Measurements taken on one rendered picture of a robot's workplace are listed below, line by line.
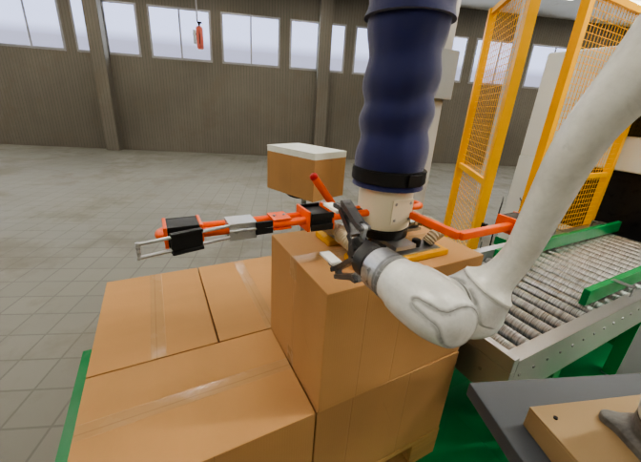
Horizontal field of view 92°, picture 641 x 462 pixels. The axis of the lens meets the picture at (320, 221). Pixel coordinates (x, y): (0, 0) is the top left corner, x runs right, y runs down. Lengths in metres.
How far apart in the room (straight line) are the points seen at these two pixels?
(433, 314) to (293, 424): 0.64
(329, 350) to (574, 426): 0.53
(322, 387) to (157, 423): 0.45
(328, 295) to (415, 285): 0.31
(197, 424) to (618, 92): 1.09
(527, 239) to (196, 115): 8.84
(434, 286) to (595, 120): 0.30
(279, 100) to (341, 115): 1.74
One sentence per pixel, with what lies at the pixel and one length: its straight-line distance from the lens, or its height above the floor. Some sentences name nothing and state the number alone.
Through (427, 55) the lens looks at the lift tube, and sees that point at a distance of 0.92.
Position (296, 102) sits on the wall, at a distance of 8.89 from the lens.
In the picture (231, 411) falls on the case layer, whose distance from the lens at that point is 1.07.
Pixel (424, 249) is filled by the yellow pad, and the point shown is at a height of 0.97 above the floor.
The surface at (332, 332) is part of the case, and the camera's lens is 0.86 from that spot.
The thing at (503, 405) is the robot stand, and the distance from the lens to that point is 0.94.
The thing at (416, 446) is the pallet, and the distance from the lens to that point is 1.60.
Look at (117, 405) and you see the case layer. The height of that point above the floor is 0.54.
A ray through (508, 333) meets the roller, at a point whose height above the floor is 0.54.
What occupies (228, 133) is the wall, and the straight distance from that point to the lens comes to 9.02.
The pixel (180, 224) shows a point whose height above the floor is 1.10.
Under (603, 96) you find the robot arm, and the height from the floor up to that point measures 1.40.
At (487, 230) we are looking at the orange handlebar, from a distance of 0.97.
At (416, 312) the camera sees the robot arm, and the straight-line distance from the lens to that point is 0.52.
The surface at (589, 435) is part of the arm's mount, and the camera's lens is 0.89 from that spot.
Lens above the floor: 1.37
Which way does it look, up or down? 20 degrees down
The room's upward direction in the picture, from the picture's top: 4 degrees clockwise
